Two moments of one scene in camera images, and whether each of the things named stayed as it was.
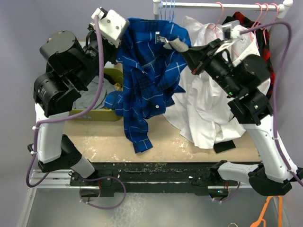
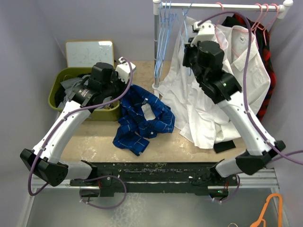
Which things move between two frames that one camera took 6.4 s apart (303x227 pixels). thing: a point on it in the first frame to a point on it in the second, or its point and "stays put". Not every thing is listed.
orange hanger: x=255 y=223 stays put
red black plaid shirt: x=262 y=38 stays put
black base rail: x=111 y=176 stays put
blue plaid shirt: x=151 y=74 to x=133 y=128
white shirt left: x=204 y=112 stays put
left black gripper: x=113 y=50 to x=122 y=84
